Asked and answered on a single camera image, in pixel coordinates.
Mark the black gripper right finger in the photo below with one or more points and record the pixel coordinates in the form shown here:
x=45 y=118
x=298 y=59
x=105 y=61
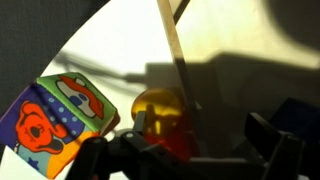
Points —
x=266 y=139

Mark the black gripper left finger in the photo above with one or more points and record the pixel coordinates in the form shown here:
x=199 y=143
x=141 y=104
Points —
x=139 y=124

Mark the yellow orange toy ball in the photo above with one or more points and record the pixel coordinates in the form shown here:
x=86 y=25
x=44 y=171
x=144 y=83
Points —
x=164 y=120

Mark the blue toy block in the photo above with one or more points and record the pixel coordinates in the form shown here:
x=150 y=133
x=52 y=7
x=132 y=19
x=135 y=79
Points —
x=299 y=118

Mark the wooden tray box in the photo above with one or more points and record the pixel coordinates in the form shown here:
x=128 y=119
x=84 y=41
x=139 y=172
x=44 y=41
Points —
x=233 y=57

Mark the colourful soft fabric cube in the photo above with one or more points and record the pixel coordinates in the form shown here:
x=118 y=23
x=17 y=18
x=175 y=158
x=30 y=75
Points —
x=50 y=119

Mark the round white table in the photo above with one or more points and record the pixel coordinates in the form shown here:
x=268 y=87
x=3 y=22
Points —
x=123 y=48

